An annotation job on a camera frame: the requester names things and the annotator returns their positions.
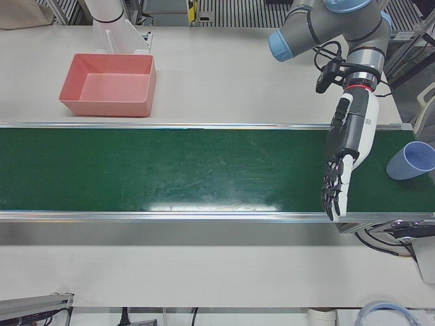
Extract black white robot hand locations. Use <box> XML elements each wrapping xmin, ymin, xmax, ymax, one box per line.
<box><xmin>321</xmin><ymin>85</ymin><xmax>381</xmax><ymax>223</ymax></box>

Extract light blue plastic cup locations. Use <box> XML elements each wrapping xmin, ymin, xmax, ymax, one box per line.
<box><xmin>386</xmin><ymin>141</ymin><xmax>435</xmax><ymax>182</ymax></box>

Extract pink plastic box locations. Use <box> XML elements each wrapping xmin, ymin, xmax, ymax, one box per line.
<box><xmin>58</xmin><ymin>53</ymin><xmax>158</xmax><ymax>118</ymax></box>

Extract grey office chair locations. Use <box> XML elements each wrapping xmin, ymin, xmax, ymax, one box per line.
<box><xmin>412</xmin><ymin>86</ymin><xmax>435</xmax><ymax>140</ymax></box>

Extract blue white tape roll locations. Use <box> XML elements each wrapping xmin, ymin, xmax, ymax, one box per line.
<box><xmin>359</xmin><ymin>300</ymin><xmax>417</xmax><ymax>326</ymax></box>

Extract yellow black safety marker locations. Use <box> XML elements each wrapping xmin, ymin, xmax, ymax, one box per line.
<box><xmin>186</xmin><ymin>0</ymin><xmax>201</xmax><ymax>25</ymax></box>

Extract green conveyor belt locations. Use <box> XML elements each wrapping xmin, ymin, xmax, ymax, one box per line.
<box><xmin>0</xmin><ymin>122</ymin><xmax>435</xmax><ymax>235</ymax></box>

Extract stack of white paper cups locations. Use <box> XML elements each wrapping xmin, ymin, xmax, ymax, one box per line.
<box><xmin>306</xmin><ymin>307</ymin><xmax>338</xmax><ymax>326</ymax></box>

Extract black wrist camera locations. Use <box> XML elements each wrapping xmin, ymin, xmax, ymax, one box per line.
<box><xmin>315</xmin><ymin>58</ymin><xmax>345</xmax><ymax>94</ymax></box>

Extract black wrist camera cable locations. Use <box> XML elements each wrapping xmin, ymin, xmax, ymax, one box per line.
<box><xmin>313</xmin><ymin>40</ymin><xmax>343</xmax><ymax>71</ymax></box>

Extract black conveyor motor cables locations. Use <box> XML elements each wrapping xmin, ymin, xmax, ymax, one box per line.
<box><xmin>354</xmin><ymin>228</ymin><xmax>416</xmax><ymax>259</ymax></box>

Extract aluminium profile frame piece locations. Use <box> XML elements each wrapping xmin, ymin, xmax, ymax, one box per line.
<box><xmin>0</xmin><ymin>292</ymin><xmax>75</xmax><ymax>326</ymax></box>

